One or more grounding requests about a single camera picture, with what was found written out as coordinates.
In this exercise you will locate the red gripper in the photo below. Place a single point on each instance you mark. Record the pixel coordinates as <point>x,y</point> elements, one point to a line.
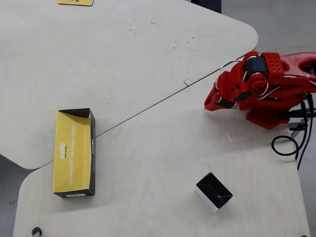
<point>225,103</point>

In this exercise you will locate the black table clamp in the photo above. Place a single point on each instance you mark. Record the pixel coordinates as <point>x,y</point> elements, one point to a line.
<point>297,126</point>

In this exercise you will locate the black and yellow open box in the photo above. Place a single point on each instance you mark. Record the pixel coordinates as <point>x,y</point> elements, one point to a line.
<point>71,153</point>

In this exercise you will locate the small white stick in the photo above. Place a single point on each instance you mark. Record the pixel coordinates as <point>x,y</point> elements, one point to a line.
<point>229,137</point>

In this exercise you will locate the small black and white box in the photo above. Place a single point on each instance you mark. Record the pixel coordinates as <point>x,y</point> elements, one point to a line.
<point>214,191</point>

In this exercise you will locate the red robot arm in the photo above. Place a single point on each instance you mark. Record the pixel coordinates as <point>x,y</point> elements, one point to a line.
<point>291,64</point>

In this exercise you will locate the yellow card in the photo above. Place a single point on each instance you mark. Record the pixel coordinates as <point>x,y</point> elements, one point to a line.
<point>74,2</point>

